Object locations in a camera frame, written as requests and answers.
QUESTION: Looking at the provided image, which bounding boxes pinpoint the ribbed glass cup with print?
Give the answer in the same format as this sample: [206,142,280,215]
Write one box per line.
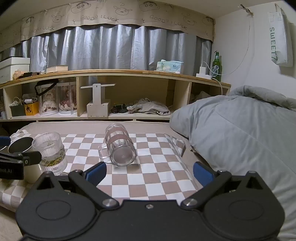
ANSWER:
[32,132,68,176]

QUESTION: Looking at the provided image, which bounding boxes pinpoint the tissue pack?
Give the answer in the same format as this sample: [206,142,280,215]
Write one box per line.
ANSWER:
[154,60,184,74]

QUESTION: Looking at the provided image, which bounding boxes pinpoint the brown white checkered cloth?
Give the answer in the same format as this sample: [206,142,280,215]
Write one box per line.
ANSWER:
[0,133,204,209]

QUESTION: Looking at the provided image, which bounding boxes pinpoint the thin hanging wire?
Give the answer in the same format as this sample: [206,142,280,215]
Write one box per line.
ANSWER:
[221,4,254,76]

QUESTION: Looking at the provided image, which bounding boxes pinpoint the clear glass mug pink stripes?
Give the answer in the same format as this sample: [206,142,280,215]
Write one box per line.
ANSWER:
[97,123,137,167]

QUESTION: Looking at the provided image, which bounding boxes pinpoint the white tote bag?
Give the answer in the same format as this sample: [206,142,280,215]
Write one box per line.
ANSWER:
[267,3,294,68]

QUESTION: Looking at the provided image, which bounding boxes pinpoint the yellow box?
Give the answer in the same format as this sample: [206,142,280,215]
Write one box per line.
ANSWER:
[24,101,40,116]

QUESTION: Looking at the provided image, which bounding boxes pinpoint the grey clothing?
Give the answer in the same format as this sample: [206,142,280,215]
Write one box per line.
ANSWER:
[134,98,172,116]

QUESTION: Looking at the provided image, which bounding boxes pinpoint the black bag handle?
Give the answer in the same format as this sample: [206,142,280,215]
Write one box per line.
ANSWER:
[34,78,60,96]

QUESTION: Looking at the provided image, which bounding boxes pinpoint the crumpled paper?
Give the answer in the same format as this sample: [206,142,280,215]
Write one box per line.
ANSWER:
[12,69,25,80]

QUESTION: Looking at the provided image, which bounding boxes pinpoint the grey curtain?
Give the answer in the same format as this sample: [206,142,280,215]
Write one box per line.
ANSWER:
[0,24,213,77]

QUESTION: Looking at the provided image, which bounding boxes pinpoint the small black item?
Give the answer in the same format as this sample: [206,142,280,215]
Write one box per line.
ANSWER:
[111,104,128,114]

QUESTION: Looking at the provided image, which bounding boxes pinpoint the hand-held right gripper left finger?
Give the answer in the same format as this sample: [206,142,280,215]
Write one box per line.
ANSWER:
[34,162,119,210]

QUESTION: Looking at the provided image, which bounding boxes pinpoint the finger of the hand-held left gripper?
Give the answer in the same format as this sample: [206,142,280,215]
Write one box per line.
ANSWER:
[0,151,42,166]
[0,136,11,149]

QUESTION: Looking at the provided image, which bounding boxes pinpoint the white cup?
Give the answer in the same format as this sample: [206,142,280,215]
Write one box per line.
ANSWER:
[8,137,43,184]

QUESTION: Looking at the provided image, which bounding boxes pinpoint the clear doll container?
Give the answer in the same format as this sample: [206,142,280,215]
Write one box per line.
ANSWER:
[37,84,58,116]
[57,82,78,116]

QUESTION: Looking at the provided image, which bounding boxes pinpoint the green glass bottle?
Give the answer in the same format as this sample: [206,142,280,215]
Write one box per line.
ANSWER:
[211,50,223,82]

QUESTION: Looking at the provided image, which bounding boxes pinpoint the wooden stand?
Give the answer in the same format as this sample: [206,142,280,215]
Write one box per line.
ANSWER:
[80,83,116,118]

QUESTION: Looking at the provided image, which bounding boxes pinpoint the cream book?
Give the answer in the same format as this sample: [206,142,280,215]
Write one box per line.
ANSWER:
[46,65,69,73]

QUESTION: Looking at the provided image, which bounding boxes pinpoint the beige printed valance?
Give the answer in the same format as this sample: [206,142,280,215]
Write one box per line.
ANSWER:
[0,0,216,53]

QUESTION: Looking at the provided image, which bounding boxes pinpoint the white charger cable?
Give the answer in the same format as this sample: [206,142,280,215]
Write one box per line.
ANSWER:
[202,61,224,96]

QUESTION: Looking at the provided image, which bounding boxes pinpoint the wooden shelf unit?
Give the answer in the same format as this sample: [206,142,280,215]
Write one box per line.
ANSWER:
[0,69,232,122]

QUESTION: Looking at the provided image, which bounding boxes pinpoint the white storage box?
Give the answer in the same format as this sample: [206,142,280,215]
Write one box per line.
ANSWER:
[0,57,31,84]

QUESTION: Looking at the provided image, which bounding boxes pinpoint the grey duvet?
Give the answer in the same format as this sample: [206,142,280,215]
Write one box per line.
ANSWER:
[170,85,296,241]

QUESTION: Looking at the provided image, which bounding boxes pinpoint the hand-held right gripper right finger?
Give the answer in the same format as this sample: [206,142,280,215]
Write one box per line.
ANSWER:
[181,162,266,208]

